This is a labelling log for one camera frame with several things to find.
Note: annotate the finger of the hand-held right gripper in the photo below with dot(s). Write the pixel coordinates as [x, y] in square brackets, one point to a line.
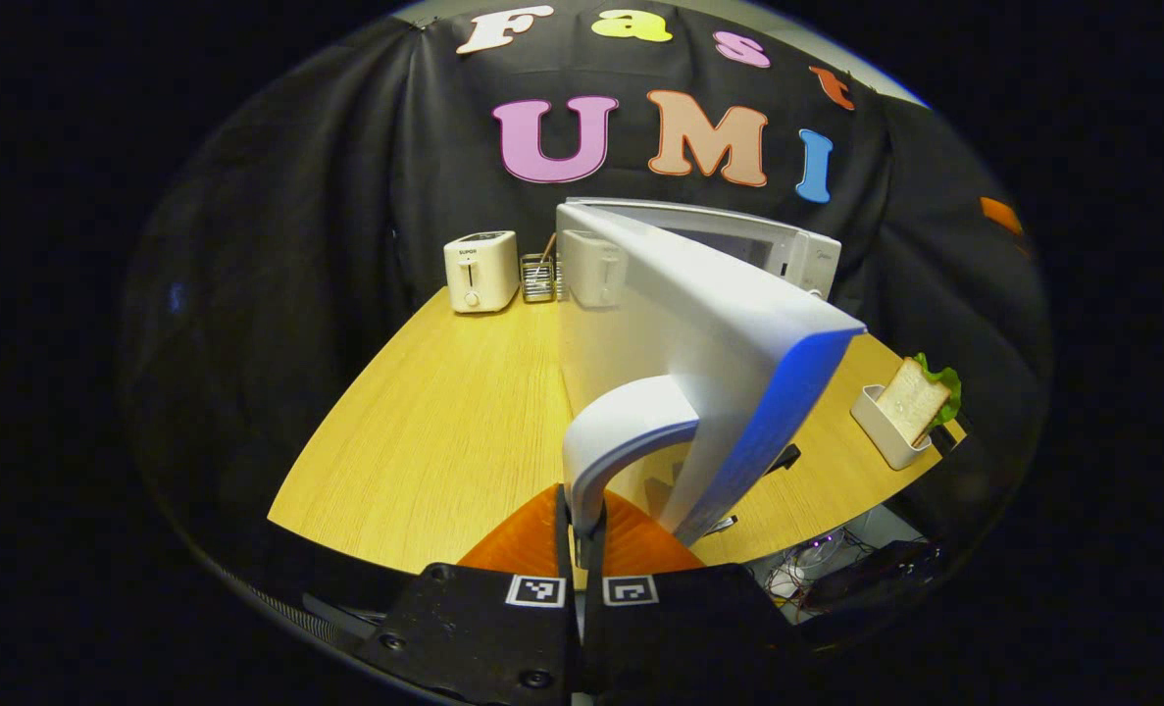
[1001, 214]

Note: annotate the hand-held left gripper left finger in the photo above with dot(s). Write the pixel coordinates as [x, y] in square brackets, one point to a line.
[474, 637]

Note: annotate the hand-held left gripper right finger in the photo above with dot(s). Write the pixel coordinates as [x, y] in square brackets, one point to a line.
[680, 637]

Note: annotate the toast sandwich with lettuce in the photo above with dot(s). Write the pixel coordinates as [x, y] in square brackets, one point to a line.
[910, 397]

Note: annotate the white microwave oven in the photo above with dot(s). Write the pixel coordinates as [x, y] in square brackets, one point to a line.
[699, 324]

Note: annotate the white sandwich holder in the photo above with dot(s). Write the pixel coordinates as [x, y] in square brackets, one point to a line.
[881, 431]

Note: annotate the white toaster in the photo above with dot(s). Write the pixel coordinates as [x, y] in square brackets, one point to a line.
[481, 275]

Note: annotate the black backdrop cloth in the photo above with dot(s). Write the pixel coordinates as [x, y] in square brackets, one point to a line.
[297, 245]

